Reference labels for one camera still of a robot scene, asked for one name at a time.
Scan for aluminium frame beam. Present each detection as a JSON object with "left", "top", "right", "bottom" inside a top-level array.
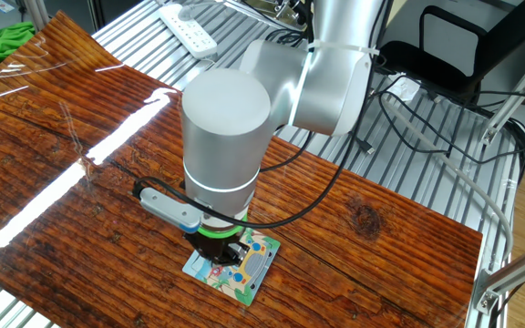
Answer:
[
  {"left": 471, "top": 236, "right": 525, "bottom": 316},
  {"left": 479, "top": 40, "right": 525, "bottom": 147}
]

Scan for black camera cable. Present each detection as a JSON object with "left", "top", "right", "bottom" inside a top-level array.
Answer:
[{"left": 131, "top": 0, "right": 394, "bottom": 230}]

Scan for black usb cable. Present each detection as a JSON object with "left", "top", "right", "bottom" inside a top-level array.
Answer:
[{"left": 355, "top": 75, "right": 409, "bottom": 156}]

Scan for wood grain table mat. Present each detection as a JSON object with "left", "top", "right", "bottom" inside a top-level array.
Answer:
[{"left": 0, "top": 11, "right": 483, "bottom": 328}]

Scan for black cable bundle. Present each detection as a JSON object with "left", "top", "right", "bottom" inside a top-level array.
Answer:
[{"left": 378, "top": 75, "right": 525, "bottom": 183}]

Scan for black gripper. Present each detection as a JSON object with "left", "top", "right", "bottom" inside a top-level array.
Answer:
[{"left": 182, "top": 227, "right": 252, "bottom": 268}]

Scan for cartoon car puzzle board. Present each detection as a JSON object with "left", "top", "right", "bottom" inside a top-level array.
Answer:
[{"left": 181, "top": 225, "right": 282, "bottom": 307}]

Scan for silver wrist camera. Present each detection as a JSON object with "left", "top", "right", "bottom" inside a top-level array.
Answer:
[{"left": 139, "top": 186, "right": 202, "bottom": 234}]

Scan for grey flexible hose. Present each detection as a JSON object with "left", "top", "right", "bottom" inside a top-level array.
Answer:
[{"left": 380, "top": 93, "right": 515, "bottom": 264}]

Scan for white power strip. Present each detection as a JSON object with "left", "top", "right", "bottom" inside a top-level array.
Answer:
[{"left": 159, "top": 3, "right": 219, "bottom": 60}]

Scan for black office chair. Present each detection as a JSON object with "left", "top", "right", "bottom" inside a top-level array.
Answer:
[{"left": 378, "top": 5, "right": 491, "bottom": 104}]

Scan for aluminium frame post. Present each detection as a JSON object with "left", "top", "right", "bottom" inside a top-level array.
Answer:
[{"left": 23, "top": 0, "right": 52, "bottom": 32}]

